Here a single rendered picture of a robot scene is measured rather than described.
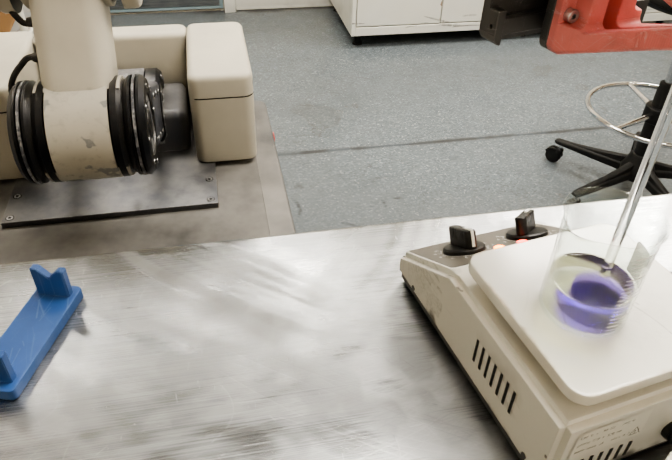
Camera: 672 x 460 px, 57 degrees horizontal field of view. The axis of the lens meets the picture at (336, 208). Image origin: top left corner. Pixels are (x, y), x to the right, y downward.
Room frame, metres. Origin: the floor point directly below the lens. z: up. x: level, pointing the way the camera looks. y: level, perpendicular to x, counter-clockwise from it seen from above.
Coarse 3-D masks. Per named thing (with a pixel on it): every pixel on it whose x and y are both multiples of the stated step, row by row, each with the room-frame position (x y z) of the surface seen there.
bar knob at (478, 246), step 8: (456, 232) 0.36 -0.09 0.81; (464, 232) 0.35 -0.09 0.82; (472, 232) 0.35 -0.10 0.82; (456, 240) 0.36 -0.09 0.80; (464, 240) 0.35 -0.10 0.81; (472, 240) 0.35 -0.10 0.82; (448, 248) 0.36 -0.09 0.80; (456, 248) 0.35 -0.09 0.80; (464, 248) 0.35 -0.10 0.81; (472, 248) 0.35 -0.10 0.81; (480, 248) 0.35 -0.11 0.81
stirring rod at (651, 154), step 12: (660, 120) 0.27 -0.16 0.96; (660, 132) 0.27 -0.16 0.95; (648, 144) 0.27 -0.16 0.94; (660, 144) 0.27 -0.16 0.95; (648, 156) 0.27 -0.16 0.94; (648, 168) 0.27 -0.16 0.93; (636, 180) 0.27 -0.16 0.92; (636, 192) 0.27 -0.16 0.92; (636, 204) 0.27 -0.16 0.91; (624, 216) 0.27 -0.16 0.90; (624, 228) 0.27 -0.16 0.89; (612, 240) 0.27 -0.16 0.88
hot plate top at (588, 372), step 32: (480, 256) 0.31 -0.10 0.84; (512, 256) 0.31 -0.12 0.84; (544, 256) 0.31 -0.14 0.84; (512, 288) 0.28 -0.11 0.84; (512, 320) 0.25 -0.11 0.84; (544, 320) 0.25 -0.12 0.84; (640, 320) 0.25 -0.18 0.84; (544, 352) 0.23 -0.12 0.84; (576, 352) 0.23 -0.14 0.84; (608, 352) 0.23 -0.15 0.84; (640, 352) 0.23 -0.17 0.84; (576, 384) 0.21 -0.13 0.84; (608, 384) 0.21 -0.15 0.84; (640, 384) 0.21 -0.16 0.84
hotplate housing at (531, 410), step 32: (544, 224) 0.41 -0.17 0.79; (416, 256) 0.36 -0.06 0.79; (416, 288) 0.34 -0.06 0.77; (448, 288) 0.31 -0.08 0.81; (480, 288) 0.29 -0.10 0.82; (448, 320) 0.30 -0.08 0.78; (480, 320) 0.27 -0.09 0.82; (480, 352) 0.26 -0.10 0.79; (512, 352) 0.24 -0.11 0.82; (480, 384) 0.26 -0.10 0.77; (512, 384) 0.23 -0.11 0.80; (544, 384) 0.22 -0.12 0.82; (512, 416) 0.23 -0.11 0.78; (544, 416) 0.21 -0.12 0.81; (576, 416) 0.20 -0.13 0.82; (608, 416) 0.20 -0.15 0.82; (640, 416) 0.21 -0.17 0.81; (544, 448) 0.20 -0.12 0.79; (576, 448) 0.19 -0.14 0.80; (608, 448) 0.21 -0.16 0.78; (640, 448) 0.22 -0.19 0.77
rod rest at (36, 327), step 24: (48, 288) 0.33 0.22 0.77; (72, 288) 0.34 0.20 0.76; (24, 312) 0.32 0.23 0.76; (48, 312) 0.32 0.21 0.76; (72, 312) 0.32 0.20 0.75; (24, 336) 0.29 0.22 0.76; (48, 336) 0.29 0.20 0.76; (0, 360) 0.25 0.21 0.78; (24, 360) 0.27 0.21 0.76; (0, 384) 0.25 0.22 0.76; (24, 384) 0.26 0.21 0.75
